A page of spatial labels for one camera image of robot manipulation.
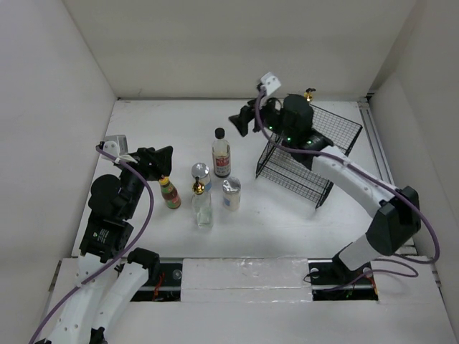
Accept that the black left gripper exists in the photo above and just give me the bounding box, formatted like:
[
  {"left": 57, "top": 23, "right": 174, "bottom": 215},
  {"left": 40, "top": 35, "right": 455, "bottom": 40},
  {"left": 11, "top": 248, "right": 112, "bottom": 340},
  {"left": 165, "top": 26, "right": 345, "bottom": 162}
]
[{"left": 116, "top": 144, "right": 172, "bottom": 217}]

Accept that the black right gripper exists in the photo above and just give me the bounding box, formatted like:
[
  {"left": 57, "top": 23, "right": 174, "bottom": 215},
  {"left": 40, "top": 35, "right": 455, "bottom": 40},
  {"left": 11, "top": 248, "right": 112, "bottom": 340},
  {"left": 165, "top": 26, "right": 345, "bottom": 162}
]
[{"left": 228, "top": 91, "right": 296, "bottom": 143}]

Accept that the red sauce bottle yellow cap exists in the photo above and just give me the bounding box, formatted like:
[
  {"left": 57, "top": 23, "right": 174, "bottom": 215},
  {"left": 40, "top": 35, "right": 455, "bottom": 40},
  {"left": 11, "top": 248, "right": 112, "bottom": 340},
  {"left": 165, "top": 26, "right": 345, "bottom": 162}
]
[{"left": 158, "top": 177, "right": 181, "bottom": 209}]

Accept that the silver lid jar blue label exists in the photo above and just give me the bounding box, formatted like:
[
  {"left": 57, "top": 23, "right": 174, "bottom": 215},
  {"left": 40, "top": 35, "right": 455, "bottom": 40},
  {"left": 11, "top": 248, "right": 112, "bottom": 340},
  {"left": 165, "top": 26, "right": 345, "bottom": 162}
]
[{"left": 191, "top": 163, "right": 212, "bottom": 191}]

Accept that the dark oil bottle gold spout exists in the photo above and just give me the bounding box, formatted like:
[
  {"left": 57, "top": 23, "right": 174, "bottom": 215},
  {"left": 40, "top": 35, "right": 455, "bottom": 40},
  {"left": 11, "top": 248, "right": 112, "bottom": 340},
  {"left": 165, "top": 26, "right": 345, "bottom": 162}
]
[{"left": 304, "top": 87, "right": 316, "bottom": 102}]

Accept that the black cap vinegar bottle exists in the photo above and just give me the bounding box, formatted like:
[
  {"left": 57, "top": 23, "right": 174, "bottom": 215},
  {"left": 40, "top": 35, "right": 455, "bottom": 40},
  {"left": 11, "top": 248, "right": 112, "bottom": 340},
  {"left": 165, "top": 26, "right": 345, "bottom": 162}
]
[{"left": 212, "top": 128, "right": 231, "bottom": 178}]

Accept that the clear oil bottle gold spout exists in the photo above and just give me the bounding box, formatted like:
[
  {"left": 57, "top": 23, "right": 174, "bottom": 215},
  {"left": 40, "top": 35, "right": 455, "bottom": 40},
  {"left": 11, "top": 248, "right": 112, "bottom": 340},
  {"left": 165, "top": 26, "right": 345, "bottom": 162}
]
[{"left": 191, "top": 177, "right": 213, "bottom": 229}]

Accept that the silver lid white jar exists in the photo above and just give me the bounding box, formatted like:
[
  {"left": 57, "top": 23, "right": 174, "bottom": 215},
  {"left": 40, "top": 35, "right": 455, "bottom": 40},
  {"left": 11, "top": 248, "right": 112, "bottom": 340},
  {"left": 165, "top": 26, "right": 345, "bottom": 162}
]
[{"left": 222, "top": 176, "right": 241, "bottom": 211}]

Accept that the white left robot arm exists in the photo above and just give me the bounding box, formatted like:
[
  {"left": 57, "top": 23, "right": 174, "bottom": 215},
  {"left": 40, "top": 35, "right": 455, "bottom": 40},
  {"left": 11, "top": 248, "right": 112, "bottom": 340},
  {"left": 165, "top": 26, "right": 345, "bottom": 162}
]
[{"left": 42, "top": 141, "right": 173, "bottom": 343}]

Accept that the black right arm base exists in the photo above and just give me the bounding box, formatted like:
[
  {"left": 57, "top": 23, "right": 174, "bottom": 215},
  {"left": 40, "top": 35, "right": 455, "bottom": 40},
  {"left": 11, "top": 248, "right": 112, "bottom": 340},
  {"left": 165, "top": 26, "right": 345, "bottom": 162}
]
[{"left": 303, "top": 257, "right": 379, "bottom": 302}]

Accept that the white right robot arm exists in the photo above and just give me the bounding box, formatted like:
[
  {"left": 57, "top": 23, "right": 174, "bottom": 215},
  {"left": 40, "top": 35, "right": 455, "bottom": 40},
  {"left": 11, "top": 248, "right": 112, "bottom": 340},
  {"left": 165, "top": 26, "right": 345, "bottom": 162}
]
[{"left": 229, "top": 95, "right": 420, "bottom": 282}]

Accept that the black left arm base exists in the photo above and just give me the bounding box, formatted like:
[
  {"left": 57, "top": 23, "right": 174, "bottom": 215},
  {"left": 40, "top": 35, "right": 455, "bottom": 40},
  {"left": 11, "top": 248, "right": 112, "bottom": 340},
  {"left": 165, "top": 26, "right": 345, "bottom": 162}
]
[{"left": 110, "top": 247, "right": 183, "bottom": 302}]

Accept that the white foam block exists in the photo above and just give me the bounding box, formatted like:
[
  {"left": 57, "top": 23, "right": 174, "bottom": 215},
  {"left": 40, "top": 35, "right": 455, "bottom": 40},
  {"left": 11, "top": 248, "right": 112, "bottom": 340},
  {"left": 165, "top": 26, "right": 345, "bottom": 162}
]
[{"left": 181, "top": 257, "right": 313, "bottom": 303}]

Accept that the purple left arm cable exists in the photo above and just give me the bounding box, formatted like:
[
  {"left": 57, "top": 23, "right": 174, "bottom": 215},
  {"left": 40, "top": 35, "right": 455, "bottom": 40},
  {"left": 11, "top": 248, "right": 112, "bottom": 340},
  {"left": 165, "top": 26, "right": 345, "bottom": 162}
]
[{"left": 27, "top": 143, "right": 156, "bottom": 344}]

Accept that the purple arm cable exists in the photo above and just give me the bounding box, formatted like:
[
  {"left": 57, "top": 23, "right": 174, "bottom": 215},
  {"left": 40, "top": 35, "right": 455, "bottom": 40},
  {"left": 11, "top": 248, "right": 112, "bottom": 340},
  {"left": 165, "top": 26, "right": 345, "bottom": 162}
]
[
  {"left": 256, "top": 89, "right": 441, "bottom": 291},
  {"left": 27, "top": 143, "right": 156, "bottom": 344}
]

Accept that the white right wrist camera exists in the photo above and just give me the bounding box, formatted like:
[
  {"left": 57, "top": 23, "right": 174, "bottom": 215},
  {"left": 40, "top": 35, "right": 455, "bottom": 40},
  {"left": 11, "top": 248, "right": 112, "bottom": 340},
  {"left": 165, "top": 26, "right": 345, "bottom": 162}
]
[{"left": 257, "top": 72, "right": 281, "bottom": 96}]

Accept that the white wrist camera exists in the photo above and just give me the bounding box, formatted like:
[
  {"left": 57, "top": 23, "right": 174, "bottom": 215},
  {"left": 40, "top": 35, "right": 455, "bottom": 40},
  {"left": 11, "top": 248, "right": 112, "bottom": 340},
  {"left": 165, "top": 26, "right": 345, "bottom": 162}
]
[
  {"left": 100, "top": 134, "right": 128, "bottom": 158},
  {"left": 257, "top": 72, "right": 281, "bottom": 96}
]

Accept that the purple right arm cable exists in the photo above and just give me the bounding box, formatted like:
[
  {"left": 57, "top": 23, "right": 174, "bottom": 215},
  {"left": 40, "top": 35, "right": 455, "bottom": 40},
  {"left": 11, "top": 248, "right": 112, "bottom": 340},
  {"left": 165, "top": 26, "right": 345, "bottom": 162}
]
[{"left": 256, "top": 89, "right": 441, "bottom": 291}]

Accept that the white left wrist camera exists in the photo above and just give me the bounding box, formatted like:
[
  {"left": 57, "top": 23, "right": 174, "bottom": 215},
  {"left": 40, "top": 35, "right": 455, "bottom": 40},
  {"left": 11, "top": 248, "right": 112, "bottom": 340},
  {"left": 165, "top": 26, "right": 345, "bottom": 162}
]
[{"left": 100, "top": 134, "right": 128, "bottom": 158}]

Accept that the black wire basket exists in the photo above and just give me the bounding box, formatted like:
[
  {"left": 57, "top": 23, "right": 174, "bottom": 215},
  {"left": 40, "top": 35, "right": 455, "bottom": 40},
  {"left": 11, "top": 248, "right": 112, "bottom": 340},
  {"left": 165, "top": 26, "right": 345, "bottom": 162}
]
[{"left": 255, "top": 95, "right": 362, "bottom": 207}]

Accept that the aluminium rail right side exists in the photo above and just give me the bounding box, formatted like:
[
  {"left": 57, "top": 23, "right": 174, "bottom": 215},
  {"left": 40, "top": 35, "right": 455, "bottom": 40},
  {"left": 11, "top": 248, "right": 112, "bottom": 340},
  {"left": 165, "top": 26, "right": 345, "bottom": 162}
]
[{"left": 357, "top": 97, "right": 394, "bottom": 185}]

